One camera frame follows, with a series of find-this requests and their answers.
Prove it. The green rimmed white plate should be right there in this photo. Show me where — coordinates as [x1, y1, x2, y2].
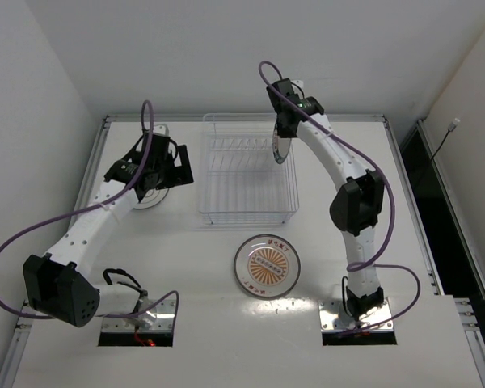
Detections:
[134, 188, 170, 210]

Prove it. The blue rimmed white plate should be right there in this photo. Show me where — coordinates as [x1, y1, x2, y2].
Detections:
[272, 120, 292, 165]

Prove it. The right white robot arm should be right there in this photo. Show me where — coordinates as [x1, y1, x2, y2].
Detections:
[266, 78, 385, 321]

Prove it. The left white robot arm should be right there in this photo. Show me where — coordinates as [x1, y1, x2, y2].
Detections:
[23, 133, 194, 327]

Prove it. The orange sunburst plate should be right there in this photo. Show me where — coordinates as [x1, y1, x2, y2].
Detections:
[233, 234, 302, 300]

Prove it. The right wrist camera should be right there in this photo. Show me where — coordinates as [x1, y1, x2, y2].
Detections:
[292, 80, 304, 93]

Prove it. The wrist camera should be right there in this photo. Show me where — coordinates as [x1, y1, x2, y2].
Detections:
[152, 124, 170, 137]
[292, 80, 304, 93]

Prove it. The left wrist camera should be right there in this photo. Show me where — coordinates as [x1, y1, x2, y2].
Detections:
[152, 124, 170, 137]

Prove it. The clear wire dish rack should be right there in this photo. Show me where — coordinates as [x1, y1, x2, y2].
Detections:
[197, 113, 299, 227]

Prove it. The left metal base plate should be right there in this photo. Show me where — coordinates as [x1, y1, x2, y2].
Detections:
[101, 294, 176, 334]

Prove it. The metal base plate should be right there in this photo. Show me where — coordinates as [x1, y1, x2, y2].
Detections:
[101, 294, 176, 334]
[318, 299, 394, 334]

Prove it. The black wall cable with plug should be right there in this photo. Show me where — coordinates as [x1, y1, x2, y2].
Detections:
[430, 117, 461, 161]

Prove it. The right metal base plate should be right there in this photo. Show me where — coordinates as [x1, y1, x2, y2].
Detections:
[318, 299, 394, 334]

